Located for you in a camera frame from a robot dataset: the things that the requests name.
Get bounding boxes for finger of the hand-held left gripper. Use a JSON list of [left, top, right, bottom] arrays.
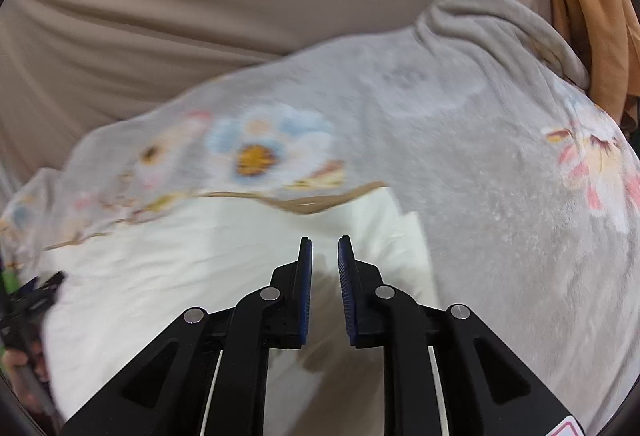
[[10, 270, 67, 317]]

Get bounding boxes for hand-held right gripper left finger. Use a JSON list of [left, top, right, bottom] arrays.
[[62, 237, 314, 436]]

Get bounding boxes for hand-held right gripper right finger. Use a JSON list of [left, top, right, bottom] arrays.
[[338, 235, 587, 436]]

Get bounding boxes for cream quilted jacket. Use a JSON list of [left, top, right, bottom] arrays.
[[37, 181, 441, 436]]

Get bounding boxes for green cloth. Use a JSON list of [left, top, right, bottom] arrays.
[[0, 266, 17, 299]]

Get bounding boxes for grey floral blanket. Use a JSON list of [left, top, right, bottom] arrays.
[[0, 0, 640, 436]]

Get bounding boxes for beige curtain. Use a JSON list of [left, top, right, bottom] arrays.
[[0, 0, 556, 189]]

